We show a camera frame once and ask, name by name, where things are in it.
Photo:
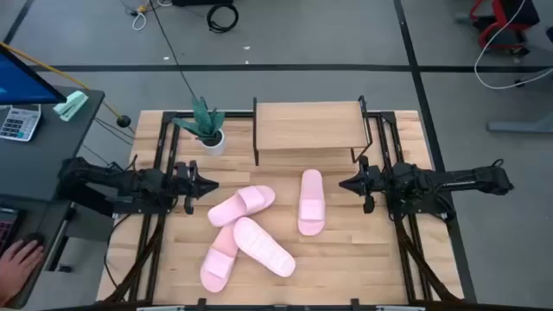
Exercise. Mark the grey desk calculator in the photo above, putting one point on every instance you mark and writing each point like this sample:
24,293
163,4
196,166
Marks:
19,123

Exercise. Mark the black box on floor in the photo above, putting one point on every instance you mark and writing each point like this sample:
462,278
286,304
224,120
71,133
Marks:
198,2

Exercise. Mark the computer monitor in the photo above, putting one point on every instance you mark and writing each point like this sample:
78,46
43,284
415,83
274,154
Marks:
17,82

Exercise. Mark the red and black cart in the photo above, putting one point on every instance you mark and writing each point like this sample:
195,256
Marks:
514,13

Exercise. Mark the white plant pot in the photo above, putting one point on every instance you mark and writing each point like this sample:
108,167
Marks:
214,149

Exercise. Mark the wooden shelf with black legs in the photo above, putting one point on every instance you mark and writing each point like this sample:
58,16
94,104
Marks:
309,125

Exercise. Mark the black metal table frame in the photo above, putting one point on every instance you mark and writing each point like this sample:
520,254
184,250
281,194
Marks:
389,117

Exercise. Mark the black keyboard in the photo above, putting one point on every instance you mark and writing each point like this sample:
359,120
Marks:
6,229

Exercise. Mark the pink rubber slide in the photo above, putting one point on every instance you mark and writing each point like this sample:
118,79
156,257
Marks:
216,268
263,248
242,205
311,190

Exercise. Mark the dark grey desk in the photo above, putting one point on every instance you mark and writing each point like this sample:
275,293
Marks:
43,164

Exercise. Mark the person's hand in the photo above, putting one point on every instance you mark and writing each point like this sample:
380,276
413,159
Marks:
17,268

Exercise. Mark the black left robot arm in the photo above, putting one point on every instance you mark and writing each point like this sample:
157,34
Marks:
129,181

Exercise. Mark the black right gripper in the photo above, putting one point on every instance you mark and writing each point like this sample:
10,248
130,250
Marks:
371,181

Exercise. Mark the green artificial plant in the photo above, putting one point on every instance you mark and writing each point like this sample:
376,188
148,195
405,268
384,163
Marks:
203,121

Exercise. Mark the yellow plug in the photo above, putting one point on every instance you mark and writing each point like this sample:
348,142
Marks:
141,8

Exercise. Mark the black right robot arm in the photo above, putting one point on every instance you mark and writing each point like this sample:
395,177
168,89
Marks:
453,179

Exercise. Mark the black round knob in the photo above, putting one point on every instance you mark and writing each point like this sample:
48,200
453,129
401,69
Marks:
124,121

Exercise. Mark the grey table base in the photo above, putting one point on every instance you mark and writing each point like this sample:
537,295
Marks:
518,126

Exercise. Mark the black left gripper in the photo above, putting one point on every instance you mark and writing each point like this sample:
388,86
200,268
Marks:
188,185

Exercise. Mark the mint green stapler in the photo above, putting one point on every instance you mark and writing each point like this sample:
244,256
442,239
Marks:
71,105

